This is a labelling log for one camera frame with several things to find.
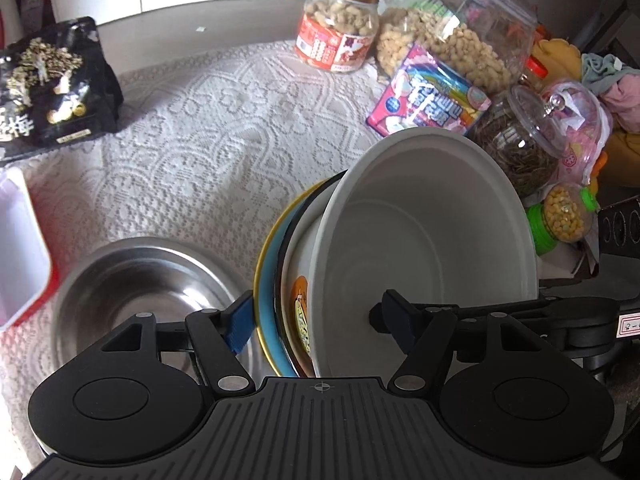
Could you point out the peanut jar with red label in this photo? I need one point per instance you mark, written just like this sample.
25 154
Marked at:
335 30

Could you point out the white paper bowl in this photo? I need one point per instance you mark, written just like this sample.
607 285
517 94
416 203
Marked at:
430 240

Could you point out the glass jar of dark sticks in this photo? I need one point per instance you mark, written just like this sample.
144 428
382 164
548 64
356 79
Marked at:
520 150

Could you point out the white lace tablecloth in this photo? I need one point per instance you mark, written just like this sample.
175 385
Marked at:
210 150

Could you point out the stainless steel bowl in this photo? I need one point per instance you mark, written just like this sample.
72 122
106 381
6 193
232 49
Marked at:
135 280

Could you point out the yellow sofa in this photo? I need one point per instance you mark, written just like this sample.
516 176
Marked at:
557 55

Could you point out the large glass jar with lid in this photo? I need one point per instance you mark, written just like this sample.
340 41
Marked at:
475 25

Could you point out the black snack bag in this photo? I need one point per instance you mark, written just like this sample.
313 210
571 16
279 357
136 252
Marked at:
55 85

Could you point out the red rectangular tray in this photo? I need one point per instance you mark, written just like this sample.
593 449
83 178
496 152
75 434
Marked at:
20 260

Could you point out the blue enamel bowl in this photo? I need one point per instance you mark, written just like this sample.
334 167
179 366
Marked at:
272 320

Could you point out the pile of clothes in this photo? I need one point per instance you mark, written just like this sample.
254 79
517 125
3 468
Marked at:
612 85

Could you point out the pink plastic bag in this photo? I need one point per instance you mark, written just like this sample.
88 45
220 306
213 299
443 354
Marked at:
582 130

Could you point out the green candy dispenser toy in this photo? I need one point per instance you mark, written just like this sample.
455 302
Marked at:
562 215

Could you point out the colourful candy packet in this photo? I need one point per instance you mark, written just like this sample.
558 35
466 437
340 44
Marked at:
425 100

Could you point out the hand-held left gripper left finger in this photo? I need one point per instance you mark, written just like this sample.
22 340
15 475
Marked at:
242 325

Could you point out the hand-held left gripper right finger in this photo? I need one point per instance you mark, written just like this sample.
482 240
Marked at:
400 315

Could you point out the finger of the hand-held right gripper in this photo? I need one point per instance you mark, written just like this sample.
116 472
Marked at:
580 322

